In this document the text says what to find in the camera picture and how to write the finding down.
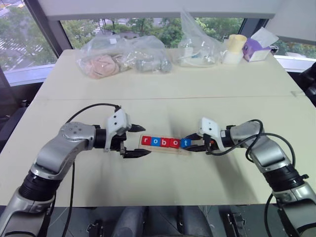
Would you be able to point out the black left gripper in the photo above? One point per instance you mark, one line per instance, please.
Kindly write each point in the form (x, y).
(116, 142)

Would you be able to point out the tall clear plastic bag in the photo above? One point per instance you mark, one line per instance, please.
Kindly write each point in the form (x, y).
(197, 49)

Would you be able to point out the purple tissue box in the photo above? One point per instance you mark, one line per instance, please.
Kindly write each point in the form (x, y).
(256, 51)

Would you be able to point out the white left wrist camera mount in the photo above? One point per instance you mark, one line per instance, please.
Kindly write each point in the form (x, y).
(118, 122)

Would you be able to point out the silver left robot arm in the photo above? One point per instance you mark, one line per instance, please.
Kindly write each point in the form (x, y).
(54, 153)

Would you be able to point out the red letter tile b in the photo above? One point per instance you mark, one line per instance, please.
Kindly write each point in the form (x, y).
(165, 142)

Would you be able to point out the clear bag with pink plush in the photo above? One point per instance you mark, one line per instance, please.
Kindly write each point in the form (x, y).
(101, 65)

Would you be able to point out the blue letter tile o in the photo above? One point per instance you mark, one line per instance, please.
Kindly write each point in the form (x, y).
(155, 141)

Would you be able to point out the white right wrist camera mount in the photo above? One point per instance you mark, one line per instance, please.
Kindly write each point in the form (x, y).
(208, 127)

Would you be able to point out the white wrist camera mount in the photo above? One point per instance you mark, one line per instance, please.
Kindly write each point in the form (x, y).
(208, 127)
(118, 122)

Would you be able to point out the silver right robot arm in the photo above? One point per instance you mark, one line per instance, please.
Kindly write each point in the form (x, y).
(269, 153)

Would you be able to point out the black equipment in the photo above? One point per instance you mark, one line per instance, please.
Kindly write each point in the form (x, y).
(307, 84)

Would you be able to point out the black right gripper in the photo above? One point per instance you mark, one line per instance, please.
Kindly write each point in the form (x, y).
(209, 146)

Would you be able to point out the red letter tile o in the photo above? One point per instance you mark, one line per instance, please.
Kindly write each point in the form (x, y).
(175, 143)

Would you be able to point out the blue letter tile t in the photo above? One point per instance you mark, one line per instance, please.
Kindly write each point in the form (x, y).
(185, 143)

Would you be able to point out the red letter tile r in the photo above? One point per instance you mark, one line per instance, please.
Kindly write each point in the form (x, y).
(146, 140)

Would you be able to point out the dark window frame post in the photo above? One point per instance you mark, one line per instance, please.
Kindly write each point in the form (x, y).
(49, 27)
(254, 28)

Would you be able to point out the pale yellow cup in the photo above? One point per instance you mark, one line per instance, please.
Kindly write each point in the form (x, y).
(236, 43)

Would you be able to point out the dark rounded shape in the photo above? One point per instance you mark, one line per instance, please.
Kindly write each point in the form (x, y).
(132, 222)

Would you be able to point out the clear bag with grey parts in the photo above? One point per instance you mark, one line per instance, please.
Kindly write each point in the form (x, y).
(153, 61)

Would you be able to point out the wooden tile rack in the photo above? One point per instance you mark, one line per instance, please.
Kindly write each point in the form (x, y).
(158, 149)

